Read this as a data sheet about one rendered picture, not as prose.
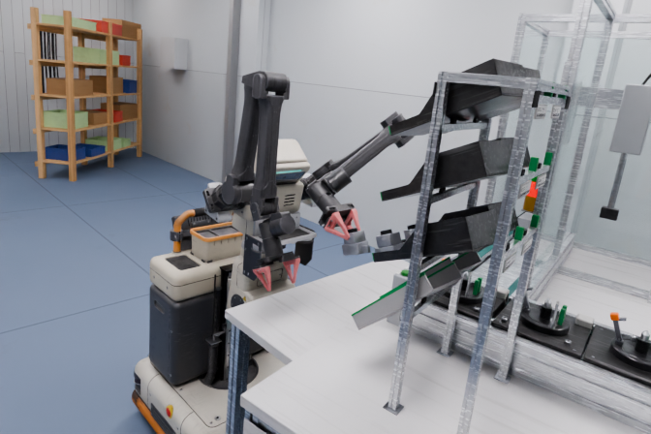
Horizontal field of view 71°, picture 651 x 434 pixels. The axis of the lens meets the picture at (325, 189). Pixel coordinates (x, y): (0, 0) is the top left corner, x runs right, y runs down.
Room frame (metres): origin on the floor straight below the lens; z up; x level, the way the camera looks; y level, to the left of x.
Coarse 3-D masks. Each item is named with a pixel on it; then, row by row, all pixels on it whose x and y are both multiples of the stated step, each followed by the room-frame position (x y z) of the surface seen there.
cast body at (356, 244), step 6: (354, 228) 1.22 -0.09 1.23; (354, 234) 1.17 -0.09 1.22; (360, 234) 1.19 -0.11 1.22; (348, 240) 1.19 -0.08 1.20; (354, 240) 1.17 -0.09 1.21; (360, 240) 1.18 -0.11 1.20; (342, 246) 1.20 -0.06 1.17; (348, 246) 1.19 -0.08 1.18; (354, 246) 1.17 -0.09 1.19; (360, 246) 1.17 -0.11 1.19; (366, 246) 1.16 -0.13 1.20; (348, 252) 1.18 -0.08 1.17; (354, 252) 1.17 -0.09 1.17; (360, 252) 1.16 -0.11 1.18; (366, 252) 1.16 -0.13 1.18
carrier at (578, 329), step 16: (512, 304) 1.37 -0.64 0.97; (544, 304) 1.27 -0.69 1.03; (496, 320) 1.26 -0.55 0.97; (528, 320) 1.24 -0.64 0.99; (544, 320) 1.25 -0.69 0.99; (560, 320) 1.23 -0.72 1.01; (576, 320) 1.28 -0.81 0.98; (592, 320) 1.28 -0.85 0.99; (528, 336) 1.18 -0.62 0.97; (544, 336) 1.19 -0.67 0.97; (560, 336) 1.20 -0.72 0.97; (576, 336) 1.21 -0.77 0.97; (560, 352) 1.13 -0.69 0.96; (576, 352) 1.12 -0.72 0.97
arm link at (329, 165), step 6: (402, 114) 1.59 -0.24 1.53; (396, 120) 1.55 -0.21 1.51; (402, 120) 1.55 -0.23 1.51; (372, 138) 1.66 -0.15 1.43; (366, 144) 1.67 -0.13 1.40; (354, 150) 1.70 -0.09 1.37; (348, 156) 1.70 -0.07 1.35; (330, 162) 1.74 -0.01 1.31; (336, 162) 1.72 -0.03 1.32; (342, 162) 1.71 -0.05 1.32; (318, 168) 1.80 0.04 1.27; (324, 168) 1.73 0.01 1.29; (330, 168) 1.72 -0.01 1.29; (336, 168) 1.71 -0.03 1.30; (318, 174) 1.73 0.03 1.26
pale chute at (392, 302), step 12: (420, 276) 0.97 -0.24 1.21; (432, 276) 1.09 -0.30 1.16; (444, 276) 1.07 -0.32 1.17; (456, 276) 1.05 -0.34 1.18; (420, 288) 0.97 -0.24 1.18; (432, 288) 0.95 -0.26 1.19; (384, 300) 1.04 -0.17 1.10; (396, 300) 1.01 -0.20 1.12; (360, 312) 1.09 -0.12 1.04; (372, 312) 1.06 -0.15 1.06; (384, 312) 1.04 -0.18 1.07; (396, 312) 1.13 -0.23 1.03; (360, 324) 1.09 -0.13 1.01; (372, 324) 1.11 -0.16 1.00
